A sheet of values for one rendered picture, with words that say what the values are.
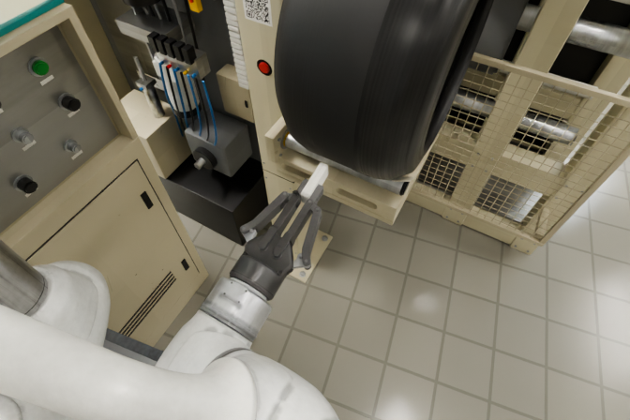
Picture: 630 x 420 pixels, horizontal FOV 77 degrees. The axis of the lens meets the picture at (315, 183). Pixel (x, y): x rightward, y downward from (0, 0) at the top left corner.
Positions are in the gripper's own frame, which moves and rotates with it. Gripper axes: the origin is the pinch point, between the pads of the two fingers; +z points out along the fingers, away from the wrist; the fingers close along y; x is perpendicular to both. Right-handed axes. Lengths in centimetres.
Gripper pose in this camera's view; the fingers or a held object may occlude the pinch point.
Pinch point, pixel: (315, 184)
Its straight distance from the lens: 66.8
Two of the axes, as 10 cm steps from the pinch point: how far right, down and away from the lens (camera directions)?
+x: 0.7, 5.0, 8.6
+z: 4.8, -7.7, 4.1
